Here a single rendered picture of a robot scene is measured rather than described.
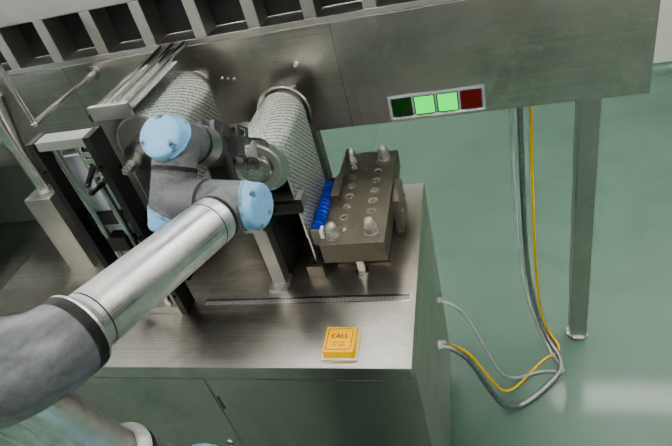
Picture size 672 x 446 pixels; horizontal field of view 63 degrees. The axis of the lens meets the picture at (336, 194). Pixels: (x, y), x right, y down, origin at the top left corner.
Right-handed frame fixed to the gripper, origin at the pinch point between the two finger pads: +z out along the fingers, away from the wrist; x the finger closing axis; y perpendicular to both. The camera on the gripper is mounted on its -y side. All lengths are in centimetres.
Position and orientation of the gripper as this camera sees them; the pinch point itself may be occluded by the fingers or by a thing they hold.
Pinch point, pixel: (251, 167)
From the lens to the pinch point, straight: 121.4
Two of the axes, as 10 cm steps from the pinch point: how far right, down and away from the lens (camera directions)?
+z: 2.7, 0.4, 9.6
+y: -0.6, -10.0, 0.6
